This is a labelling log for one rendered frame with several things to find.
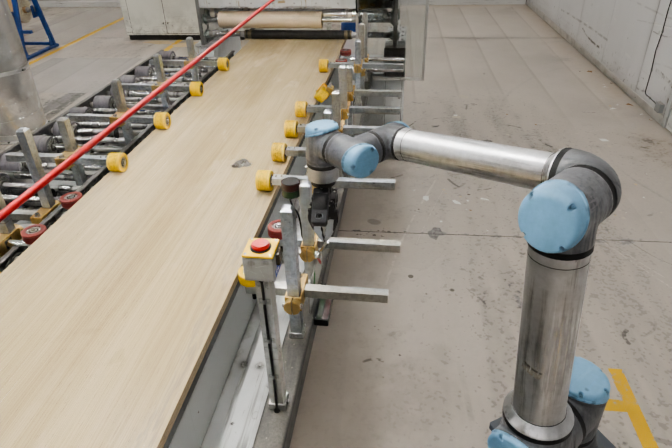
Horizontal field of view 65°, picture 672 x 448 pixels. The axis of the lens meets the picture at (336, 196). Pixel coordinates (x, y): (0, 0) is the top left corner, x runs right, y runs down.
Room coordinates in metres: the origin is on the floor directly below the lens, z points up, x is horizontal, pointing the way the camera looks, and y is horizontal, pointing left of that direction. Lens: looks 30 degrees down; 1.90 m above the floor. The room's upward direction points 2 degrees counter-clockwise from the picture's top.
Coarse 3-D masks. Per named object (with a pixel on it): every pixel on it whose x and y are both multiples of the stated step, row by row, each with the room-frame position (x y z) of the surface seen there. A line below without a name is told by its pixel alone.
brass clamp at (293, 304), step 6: (306, 276) 1.27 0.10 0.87; (306, 282) 1.26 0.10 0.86; (300, 294) 1.19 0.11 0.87; (288, 300) 1.17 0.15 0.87; (294, 300) 1.17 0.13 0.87; (300, 300) 1.17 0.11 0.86; (282, 306) 1.17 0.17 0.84; (288, 306) 1.16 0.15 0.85; (294, 306) 1.16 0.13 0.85; (300, 306) 1.16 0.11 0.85; (288, 312) 1.16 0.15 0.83; (294, 312) 1.16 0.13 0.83
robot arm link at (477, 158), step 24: (384, 144) 1.25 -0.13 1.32; (408, 144) 1.21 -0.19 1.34; (432, 144) 1.16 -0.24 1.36; (456, 144) 1.12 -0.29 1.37; (480, 144) 1.08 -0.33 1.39; (456, 168) 1.09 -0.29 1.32; (480, 168) 1.04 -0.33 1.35; (504, 168) 1.00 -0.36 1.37; (528, 168) 0.96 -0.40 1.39; (552, 168) 0.92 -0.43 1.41; (600, 168) 0.84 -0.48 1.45
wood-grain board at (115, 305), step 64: (256, 64) 3.46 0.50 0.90; (192, 128) 2.39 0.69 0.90; (256, 128) 2.37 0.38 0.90; (128, 192) 1.77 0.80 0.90; (192, 192) 1.76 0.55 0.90; (256, 192) 1.75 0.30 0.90; (64, 256) 1.37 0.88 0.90; (128, 256) 1.36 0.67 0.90; (192, 256) 1.35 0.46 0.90; (0, 320) 1.08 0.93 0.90; (64, 320) 1.07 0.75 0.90; (128, 320) 1.07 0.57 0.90; (192, 320) 1.06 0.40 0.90; (0, 384) 0.86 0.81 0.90; (64, 384) 0.86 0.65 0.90; (128, 384) 0.85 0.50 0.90
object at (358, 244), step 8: (280, 240) 1.49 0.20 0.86; (320, 240) 1.47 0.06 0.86; (336, 240) 1.47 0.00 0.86; (344, 240) 1.47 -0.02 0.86; (352, 240) 1.47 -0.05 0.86; (360, 240) 1.47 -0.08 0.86; (368, 240) 1.47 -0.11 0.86; (376, 240) 1.46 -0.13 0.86; (384, 240) 1.46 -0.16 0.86; (392, 240) 1.46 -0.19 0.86; (328, 248) 1.46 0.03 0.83; (336, 248) 1.46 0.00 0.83; (344, 248) 1.46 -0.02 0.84; (352, 248) 1.45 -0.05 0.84; (360, 248) 1.45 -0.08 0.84; (368, 248) 1.45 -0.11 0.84; (376, 248) 1.44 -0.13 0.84; (384, 248) 1.44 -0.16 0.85; (392, 248) 1.43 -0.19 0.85
